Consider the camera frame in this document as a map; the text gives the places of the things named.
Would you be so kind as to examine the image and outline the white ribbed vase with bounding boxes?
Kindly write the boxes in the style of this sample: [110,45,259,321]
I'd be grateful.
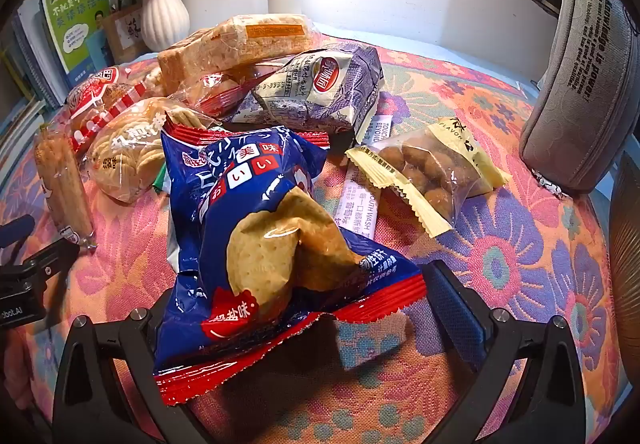
[134,0,191,52]

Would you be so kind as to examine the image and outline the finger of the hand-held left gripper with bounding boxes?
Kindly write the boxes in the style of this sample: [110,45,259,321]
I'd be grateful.
[15,241,81,286]
[0,215,36,247]

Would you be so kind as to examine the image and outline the blue red biscuit bag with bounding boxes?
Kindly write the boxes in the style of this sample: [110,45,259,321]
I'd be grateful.
[152,121,426,407]

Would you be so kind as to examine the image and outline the clear stick cracker packet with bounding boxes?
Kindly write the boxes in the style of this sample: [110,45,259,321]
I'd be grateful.
[32,124,98,250]

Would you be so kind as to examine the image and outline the clear yellow-edged nut packet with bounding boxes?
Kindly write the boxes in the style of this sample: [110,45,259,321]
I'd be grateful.
[345,116,511,237]

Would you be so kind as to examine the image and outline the stack of books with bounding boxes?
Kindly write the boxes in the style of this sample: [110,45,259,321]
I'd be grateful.
[0,0,71,160]

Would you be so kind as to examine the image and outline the clear round cracker bag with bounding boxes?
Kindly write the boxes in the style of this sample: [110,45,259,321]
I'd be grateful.
[87,96,221,204]

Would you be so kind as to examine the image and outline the grey pencil case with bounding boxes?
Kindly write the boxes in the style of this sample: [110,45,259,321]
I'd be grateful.
[519,0,640,197]

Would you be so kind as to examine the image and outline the wooden photo frame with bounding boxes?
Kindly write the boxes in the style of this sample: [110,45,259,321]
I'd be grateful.
[102,4,146,65]

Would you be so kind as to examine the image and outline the purple white snack packet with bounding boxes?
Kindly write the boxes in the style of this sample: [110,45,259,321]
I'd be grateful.
[235,44,383,135]

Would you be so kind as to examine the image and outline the floral tablecloth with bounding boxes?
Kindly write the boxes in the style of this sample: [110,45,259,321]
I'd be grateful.
[0,31,621,444]

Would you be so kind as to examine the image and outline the black flat box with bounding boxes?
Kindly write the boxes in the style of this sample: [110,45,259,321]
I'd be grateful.
[222,120,362,148]

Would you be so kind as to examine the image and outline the clear bread package orange label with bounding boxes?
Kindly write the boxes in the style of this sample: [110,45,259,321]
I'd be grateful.
[157,14,321,95]

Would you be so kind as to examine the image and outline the grey round basket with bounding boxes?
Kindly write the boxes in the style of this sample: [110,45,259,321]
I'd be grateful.
[607,149,640,405]

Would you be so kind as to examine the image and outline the red white striped snack bag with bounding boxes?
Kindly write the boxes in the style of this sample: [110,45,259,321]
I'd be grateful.
[65,65,166,155]

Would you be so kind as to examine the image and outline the red clear bun packet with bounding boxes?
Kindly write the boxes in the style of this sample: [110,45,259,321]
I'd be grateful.
[172,66,281,120]

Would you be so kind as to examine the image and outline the green white packet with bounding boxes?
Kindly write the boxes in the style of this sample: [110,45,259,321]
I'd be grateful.
[151,163,174,198]

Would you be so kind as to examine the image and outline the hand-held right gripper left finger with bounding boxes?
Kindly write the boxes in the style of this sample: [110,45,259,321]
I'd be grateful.
[52,311,211,444]

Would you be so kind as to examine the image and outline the purple white mouthwash sachet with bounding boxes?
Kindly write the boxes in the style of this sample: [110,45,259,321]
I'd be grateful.
[330,163,382,247]

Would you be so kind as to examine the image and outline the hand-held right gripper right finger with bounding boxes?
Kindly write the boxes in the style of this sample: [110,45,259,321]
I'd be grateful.
[422,260,583,444]

